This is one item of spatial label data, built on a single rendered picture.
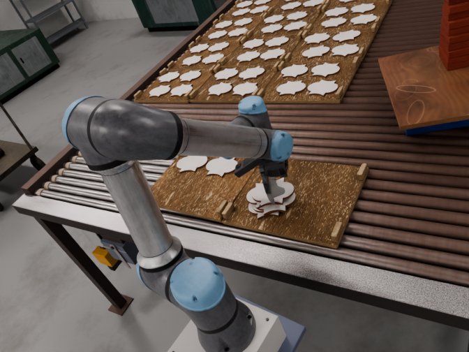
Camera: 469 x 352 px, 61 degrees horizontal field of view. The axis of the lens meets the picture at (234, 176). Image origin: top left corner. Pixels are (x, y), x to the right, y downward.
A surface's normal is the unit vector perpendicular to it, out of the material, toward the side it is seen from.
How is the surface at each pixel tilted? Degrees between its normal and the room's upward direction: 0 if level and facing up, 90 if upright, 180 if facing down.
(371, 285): 0
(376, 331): 0
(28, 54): 90
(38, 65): 90
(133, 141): 77
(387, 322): 0
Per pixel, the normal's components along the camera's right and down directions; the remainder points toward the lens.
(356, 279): -0.29, -0.73
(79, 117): -0.65, -0.22
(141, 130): 0.31, 0.01
